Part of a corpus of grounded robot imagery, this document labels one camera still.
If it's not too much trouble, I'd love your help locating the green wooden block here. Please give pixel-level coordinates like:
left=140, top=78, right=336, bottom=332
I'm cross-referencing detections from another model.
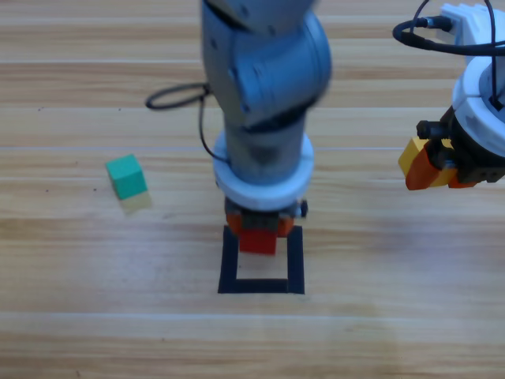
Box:
left=105, top=153, right=148, bottom=201

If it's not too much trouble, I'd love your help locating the black tape square outline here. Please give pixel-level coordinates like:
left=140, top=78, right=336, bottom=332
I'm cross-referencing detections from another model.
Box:
left=217, top=225, right=305, bottom=295

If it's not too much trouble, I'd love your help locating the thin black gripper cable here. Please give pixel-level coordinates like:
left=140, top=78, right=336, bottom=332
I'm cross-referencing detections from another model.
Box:
left=487, top=0, right=504, bottom=111

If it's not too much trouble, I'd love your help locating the thick black camera cable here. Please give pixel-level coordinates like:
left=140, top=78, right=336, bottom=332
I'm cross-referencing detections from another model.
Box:
left=392, top=0, right=505, bottom=56

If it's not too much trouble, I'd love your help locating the red wooden block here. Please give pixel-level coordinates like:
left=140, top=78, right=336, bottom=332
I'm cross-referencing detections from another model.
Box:
left=239, top=228, right=277, bottom=256

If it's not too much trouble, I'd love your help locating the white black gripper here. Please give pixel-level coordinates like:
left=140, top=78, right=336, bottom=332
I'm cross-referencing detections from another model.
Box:
left=212, top=131, right=316, bottom=240
left=406, top=2, right=505, bottom=192

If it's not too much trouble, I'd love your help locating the yellow wooden block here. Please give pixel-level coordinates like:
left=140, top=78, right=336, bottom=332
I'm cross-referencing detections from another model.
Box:
left=398, top=137, right=455, bottom=188

